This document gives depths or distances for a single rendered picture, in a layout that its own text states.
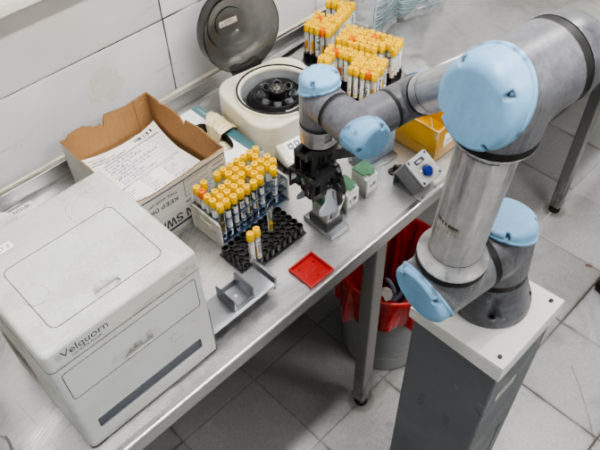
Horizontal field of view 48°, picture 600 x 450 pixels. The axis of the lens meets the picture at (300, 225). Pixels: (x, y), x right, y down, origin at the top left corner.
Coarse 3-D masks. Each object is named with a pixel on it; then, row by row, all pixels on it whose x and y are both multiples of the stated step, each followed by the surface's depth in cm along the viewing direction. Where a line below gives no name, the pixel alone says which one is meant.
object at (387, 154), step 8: (392, 136) 159; (392, 144) 161; (384, 152) 161; (392, 152) 163; (352, 160) 161; (360, 160) 158; (368, 160) 158; (376, 160) 161; (384, 160) 161; (376, 168) 160
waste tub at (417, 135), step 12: (420, 120) 171; (432, 120) 171; (396, 132) 165; (408, 132) 162; (420, 132) 159; (432, 132) 155; (444, 132) 156; (408, 144) 164; (420, 144) 161; (432, 144) 158; (444, 144) 160; (432, 156) 160
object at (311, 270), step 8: (304, 256) 142; (312, 256) 143; (296, 264) 141; (304, 264) 142; (312, 264) 142; (320, 264) 142; (328, 264) 141; (296, 272) 140; (304, 272) 140; (312, 272) 140; (320, 272) 140; (328, 272) 139; (304, 280) 138; (312, 280) 139; (320, 280) 138
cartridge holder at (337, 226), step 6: (306, 216) 149; (312, 216) 147; (342, 216) 147; (312, 222) 148; (318, 222) 146; (324, 222) 145; (330, 222) 145; (336, 222) 146; (342, 222) 148; (318, 228) 147; (324, 228) 146; (330, 228) 146; (336, 228) 147; (342, 228) 147; (348, 228) 148; (324, 234) 147; (330, 234) 145; (336, 234) 145
